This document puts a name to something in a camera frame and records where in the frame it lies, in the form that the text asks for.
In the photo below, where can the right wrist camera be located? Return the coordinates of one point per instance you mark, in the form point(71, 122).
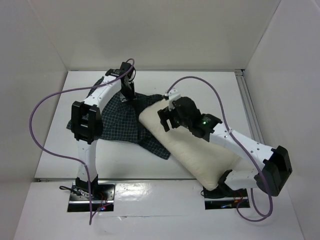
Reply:
point(171, 96)

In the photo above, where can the aluminium rail right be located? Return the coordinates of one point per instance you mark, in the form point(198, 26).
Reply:
point(252, 120)

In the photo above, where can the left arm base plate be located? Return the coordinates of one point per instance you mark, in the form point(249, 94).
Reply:
point(102, 199)

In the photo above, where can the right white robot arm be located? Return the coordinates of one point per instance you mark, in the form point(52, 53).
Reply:
point(273, 165)

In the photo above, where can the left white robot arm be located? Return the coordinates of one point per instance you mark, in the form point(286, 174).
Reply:
point(87, 121)

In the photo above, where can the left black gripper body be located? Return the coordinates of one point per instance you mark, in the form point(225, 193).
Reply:
point(128, 91)

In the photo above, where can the dark plaid pillowcase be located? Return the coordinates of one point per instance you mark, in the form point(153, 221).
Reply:
point(120, 119)

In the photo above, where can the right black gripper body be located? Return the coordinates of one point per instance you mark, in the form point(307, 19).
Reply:
point(167, 116)

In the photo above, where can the cream pillow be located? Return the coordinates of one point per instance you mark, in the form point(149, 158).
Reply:
point(205, 161)

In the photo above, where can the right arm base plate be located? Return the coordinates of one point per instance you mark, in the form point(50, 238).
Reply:
point(216, 199)

